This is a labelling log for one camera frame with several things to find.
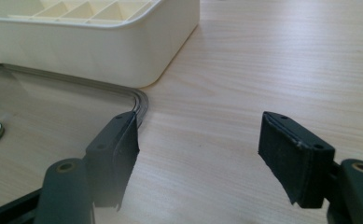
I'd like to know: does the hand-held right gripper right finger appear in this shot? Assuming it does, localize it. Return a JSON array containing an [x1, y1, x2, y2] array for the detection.
[[258, 111, 337, 209]]

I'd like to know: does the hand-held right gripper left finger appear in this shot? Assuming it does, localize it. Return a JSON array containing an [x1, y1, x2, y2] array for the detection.
[[84, 110, 141, 212]]

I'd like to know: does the cream plastic compartment box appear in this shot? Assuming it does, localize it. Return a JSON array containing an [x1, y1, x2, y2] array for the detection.
[[0, 0, 201, 89]]

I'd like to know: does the transparent grey box lid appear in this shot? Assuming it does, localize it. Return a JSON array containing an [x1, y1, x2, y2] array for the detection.
[[0, 63, 149, 214]]

